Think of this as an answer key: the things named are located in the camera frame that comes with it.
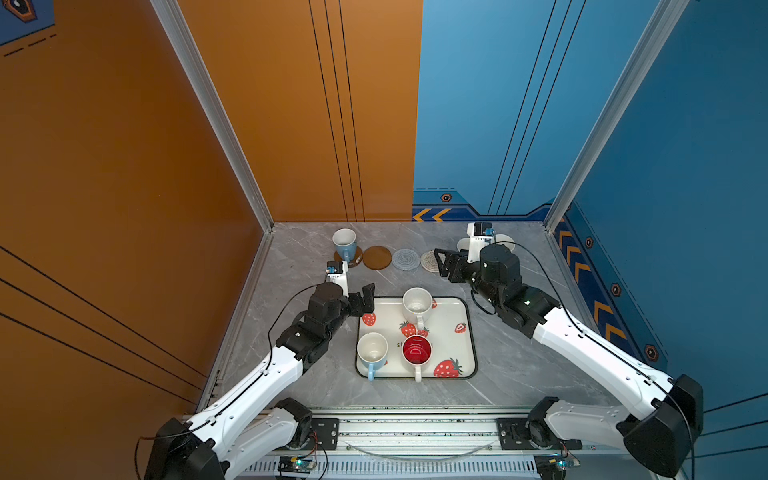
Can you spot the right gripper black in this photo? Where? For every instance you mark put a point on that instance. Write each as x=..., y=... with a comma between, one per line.
x=459, y=259

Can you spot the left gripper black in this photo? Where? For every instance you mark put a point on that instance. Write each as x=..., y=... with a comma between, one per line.
x=358, y=310

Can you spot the multicolour woven rope coaster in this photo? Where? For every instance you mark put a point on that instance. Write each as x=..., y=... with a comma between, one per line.
x=429, y=262

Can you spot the dark brown wooden round coaster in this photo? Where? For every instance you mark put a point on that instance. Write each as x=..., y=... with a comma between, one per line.
x=355, y=261

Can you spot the light brown wooden round coaster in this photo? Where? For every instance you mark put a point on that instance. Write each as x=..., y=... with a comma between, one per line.
x=377, y=257

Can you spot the grey woven rope coaster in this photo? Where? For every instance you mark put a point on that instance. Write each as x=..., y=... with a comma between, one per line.
x=406, y=259

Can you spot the white speckled mug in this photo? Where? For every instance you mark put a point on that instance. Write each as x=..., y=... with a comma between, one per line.
x=417, y=306

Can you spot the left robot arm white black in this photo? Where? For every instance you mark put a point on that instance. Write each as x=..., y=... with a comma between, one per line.
x=249, y=421

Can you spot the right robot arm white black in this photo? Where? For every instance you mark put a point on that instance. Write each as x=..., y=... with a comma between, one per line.
x=658, y=418

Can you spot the light blue mug front left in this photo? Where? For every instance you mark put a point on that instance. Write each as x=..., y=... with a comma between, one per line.
x=372, y=350

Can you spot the white strawberry tray black rim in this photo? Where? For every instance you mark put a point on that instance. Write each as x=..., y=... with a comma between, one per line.
x=448, y=329

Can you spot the red interior mug front middle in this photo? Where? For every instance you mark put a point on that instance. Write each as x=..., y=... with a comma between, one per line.
x=417, y=352

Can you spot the left green circuit board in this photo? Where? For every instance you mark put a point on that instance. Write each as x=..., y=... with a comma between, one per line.
x=296, y=467

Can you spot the green circuit board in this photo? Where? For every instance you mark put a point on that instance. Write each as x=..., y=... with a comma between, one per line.
x=296, y=467
x=555, y=467

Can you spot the right green circuit board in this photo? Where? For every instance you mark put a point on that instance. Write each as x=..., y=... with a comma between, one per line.
x=555, y=467

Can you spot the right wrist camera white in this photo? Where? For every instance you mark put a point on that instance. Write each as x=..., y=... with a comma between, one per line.
x=480, y=234

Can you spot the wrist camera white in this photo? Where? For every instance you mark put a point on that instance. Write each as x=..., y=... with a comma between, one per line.
x=337, y=273
x=480, y=234

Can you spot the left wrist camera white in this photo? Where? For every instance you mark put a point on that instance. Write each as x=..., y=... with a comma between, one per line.
x=337, y=273

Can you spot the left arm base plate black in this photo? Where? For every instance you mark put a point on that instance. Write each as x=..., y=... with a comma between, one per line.
x=326, y=431

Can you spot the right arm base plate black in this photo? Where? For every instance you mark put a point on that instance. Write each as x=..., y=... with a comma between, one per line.
x=524, y=434

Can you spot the aluminium front rail frame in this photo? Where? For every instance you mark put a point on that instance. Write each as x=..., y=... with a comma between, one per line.
x=438, y=444

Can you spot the left aluminium corner post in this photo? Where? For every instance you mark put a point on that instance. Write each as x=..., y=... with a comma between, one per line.
x=175, y=26

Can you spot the aluminium corner post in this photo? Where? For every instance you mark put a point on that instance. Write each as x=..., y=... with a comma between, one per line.
x=175, y=26
x=652, y=40

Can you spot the right aluminium corner post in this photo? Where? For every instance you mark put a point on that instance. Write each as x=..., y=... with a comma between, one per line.
x=652, y=40

